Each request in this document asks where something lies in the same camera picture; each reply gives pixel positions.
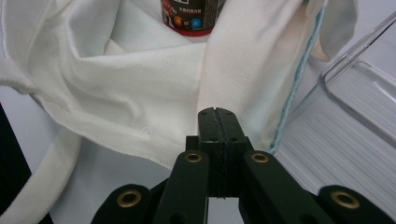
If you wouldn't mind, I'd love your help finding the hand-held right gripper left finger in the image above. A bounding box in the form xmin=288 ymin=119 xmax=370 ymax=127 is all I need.
xmin=185 ymin=106 xmax=224 ymax=199

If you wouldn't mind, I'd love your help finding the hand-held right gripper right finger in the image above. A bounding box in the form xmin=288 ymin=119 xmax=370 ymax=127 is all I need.
xmin=215 ymin=106 xmax=254 ymax=199

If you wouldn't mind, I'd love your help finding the white printed tote bag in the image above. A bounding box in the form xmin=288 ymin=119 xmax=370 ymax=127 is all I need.
xmin=0 ymin=0 xmax=359 ymax=224

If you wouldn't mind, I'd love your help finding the clear plastic container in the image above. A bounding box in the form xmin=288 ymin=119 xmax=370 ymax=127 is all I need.
xmin=270 ymin=11 xmax=396 ymax=222

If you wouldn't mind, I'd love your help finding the black can with red label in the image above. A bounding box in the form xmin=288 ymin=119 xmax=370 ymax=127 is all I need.
xmin=160 ymin=0 xmax=227 ymax=38

